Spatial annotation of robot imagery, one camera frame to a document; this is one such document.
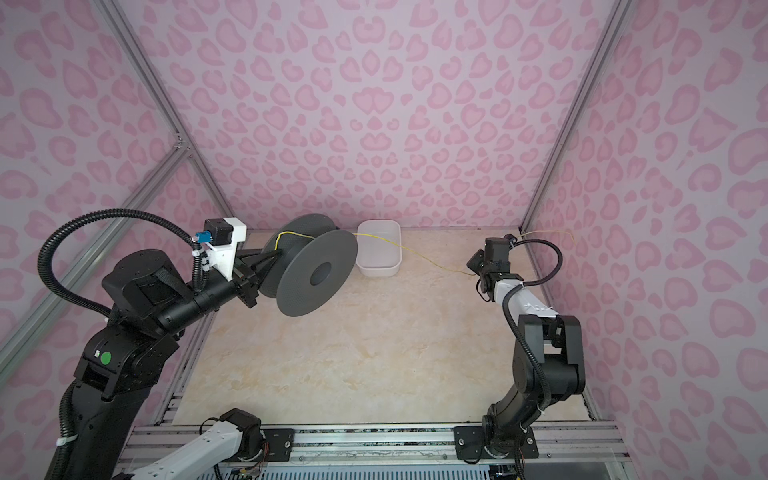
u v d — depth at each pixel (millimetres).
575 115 861
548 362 461
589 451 730
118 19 694
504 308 509
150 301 377
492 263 719
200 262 405
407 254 1101
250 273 459
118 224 691
